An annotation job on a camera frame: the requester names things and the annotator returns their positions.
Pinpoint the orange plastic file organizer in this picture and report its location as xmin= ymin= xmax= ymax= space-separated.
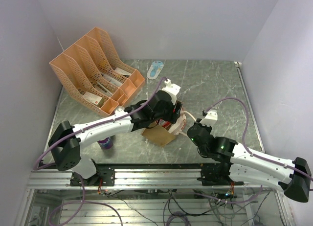
xmin=49 ymin=27 xmax=145 ymax=117

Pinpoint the canvas bag brown printed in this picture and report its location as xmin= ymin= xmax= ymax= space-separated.
xmin=141 ymin=108 xmax=196 ymax=147

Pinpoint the blue white blister pack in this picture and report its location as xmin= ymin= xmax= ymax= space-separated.
xmin=147 ymin=60 xmax=164 ymax=80

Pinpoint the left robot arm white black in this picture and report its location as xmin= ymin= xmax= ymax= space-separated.
xmin=48 ymin=90 xmax=182 ymax=185

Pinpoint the purple soda can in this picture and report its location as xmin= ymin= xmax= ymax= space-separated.
xmin=97 ymin=137 xmax=113 ymax=150
xmin=114 ymin=106 xmax=125 ymax=114

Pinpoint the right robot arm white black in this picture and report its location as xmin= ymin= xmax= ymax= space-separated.
xmin=187 ymin=121 xmax=312 ymax=203

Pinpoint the aluminium mounting rail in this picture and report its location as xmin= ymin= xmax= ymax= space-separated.
xmin=26 ymin=166 xmax=279 ymax=190

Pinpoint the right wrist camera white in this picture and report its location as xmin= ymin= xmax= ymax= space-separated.
xmin=200 ymin=110 xmax=218 ymax=126

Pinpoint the white box in organizer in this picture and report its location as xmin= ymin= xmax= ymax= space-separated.
xmin=115 ymin=68 xmax=131 ymax=77

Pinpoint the white red box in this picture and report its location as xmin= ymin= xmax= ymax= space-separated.
xmin=82 ymin=92 xmax=104 ymax=108

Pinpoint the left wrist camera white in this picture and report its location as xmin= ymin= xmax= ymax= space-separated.
xmin=161 ymin=79 xmax=181 ymax=104

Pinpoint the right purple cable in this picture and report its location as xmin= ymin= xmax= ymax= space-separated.
xmin=201 ymin=97 xmax=313 ymax=204

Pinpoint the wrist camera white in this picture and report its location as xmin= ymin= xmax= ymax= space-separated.
xmin=200 ymin=110 xmax=218 ymax=126
xmin=161 ymin=79 xmax=181 ymax=104

